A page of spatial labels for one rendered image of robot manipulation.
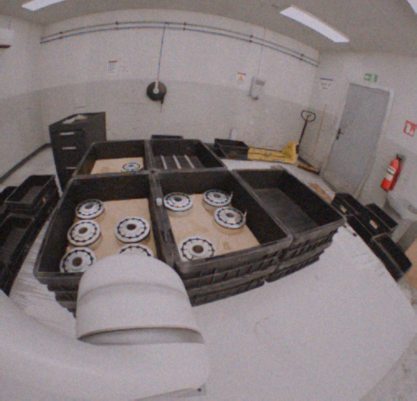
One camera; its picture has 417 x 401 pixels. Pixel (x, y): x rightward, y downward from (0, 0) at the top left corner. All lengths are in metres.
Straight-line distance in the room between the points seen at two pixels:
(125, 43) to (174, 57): 1.00
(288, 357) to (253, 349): 0.11
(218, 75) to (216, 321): 3.72
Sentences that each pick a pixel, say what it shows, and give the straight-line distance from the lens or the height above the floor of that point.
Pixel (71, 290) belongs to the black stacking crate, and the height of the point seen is 0.87.
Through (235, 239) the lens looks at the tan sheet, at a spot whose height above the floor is 0.83.
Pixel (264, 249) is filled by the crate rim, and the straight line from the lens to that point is 0.43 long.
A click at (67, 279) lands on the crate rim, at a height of 0.92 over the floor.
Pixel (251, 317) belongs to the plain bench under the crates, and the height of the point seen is 0.70.
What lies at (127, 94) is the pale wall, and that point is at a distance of 3.83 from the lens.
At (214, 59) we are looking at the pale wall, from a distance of 3.84.
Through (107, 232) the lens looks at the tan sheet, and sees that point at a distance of 0.58.
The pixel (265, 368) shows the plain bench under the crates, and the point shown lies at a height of 0.70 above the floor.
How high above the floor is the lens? 1.22
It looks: 31 degrees down
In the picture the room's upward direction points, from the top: 9 degrees clockwise
